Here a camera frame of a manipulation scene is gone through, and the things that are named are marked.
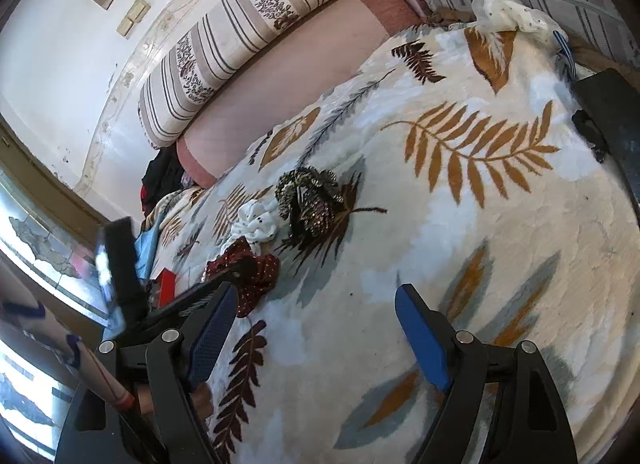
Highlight pink bolster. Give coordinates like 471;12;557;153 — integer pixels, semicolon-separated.
175;0;427;191

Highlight glittery beaded jewelry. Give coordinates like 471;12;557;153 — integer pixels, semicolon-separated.
274;168;347;241

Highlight long striped floral cushion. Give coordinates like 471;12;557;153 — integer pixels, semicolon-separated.
137;0;365;151

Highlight clear plastic tube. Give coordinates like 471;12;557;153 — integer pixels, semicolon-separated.
444;0;640;27

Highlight blue white striped ribbon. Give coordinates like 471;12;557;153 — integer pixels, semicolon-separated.
551;30;577;80

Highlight dark flat object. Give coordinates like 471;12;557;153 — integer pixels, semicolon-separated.
569;68;640;212

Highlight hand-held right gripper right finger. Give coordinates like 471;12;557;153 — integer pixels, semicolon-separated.
394;284;581;464

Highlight white dotted cloth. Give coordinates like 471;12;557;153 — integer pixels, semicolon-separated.
471;0;562;45

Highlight black scrunchie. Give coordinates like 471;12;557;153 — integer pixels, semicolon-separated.
571;108;609;165

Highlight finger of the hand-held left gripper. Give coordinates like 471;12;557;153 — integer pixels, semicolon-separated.
142;268;247;327

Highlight glass panel door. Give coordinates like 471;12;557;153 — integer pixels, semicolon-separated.
0;119;122;452

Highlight red jewelry box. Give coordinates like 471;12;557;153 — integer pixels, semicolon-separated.
149;269;180;307

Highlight beige wall switch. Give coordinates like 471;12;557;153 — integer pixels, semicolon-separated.
116;0;152;40

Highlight dark red dotted scrunchie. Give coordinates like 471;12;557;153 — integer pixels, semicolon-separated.
204;238;280;319

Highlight white cherry print scrunchie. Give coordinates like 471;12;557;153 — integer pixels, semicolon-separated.
229;198;282;245

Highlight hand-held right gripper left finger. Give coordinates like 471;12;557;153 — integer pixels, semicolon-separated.
75;281;240;464

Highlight black and red clothes pile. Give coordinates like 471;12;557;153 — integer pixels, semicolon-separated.
139;148;187;217

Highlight light blue cloth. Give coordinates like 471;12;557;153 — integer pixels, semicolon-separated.
133;228;163;283

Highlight leaf print blanket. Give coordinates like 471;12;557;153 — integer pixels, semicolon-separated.
145;24;640;464

